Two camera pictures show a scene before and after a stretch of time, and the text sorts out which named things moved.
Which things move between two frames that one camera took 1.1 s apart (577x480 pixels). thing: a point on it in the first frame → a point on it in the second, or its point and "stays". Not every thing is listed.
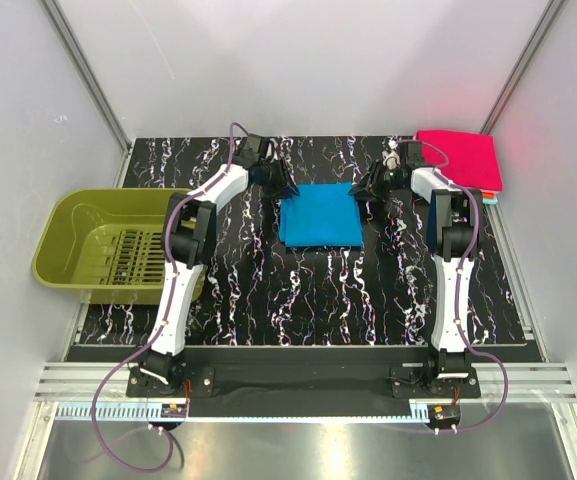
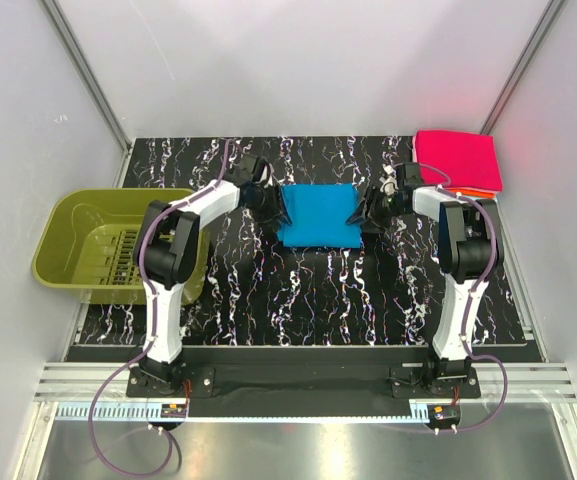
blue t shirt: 321,215 stays
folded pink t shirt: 468,160 stays
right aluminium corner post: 540,34 stays
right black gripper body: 380,181 → 383,208
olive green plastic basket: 106,246 stays
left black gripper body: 273,179 → 265,205
